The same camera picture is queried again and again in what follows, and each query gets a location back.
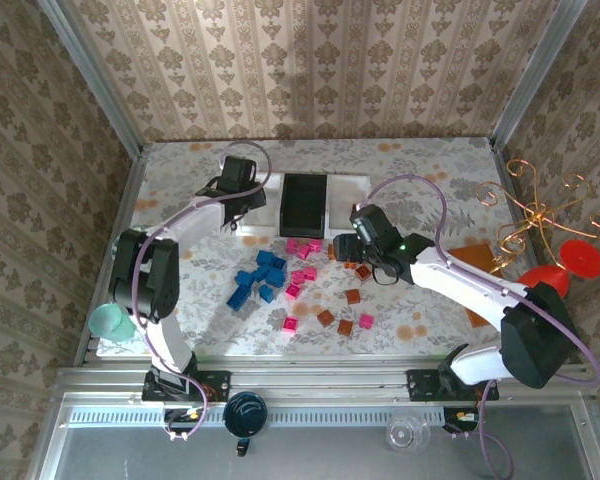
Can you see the orange flat board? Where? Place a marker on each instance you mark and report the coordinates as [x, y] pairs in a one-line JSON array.
[[472, 255]]

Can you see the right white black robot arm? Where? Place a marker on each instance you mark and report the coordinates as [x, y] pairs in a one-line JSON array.
[[480, 290]]

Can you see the teal plastic cup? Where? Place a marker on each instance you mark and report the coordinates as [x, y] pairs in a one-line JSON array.
[[107, 320]]

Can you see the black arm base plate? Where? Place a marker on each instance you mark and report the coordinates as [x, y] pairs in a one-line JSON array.
[[217, 385], [422, 385]]

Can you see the orange lego brick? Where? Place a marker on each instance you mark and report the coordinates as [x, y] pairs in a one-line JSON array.
[[350, 266], [325, 318], [353, 296], [331, 252], [363, 272], [345, 327]]

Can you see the aluminium front rail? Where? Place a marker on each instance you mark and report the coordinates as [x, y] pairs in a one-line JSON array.
[[320, 380]]

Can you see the aluminium corner post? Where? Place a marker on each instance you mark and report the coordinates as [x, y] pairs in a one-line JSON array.
[[536, 75], [92, 75]]

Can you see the blue lego brick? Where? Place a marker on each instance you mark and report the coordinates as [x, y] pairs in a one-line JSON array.
[[276, 279], [266, 257], [245, 279], [280, 264], [266, 293], [261, 274], [237, 299]]

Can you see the grey metal shelf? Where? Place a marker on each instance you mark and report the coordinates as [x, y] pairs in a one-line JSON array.
[[320, 455]]

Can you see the red plastic goblet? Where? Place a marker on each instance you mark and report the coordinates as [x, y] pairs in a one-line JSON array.
[[582, 259]]

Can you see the white plastic bin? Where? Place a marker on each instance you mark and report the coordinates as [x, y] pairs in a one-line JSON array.
[[267, 220], [350, 192]]

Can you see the pink lego brick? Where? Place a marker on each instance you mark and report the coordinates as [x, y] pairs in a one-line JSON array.
[[315, 245], [293, 291], [292, 245], [366, 321], [310, 273], [303, 251], [290, 324], [297, 277]]

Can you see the dark blue mug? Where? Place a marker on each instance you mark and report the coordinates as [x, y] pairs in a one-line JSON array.
[[245, 412]]

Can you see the black plastic bin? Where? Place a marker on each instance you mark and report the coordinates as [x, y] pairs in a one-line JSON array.
[[304, 205]]

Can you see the clear glass cup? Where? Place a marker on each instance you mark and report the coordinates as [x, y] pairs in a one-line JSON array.
[[405, 434]]

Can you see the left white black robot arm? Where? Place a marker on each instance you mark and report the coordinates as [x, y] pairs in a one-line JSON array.
[[152, 280]]

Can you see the aluminium side rail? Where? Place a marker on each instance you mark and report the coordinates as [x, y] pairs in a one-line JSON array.
[[500, 150], [105, 285]]

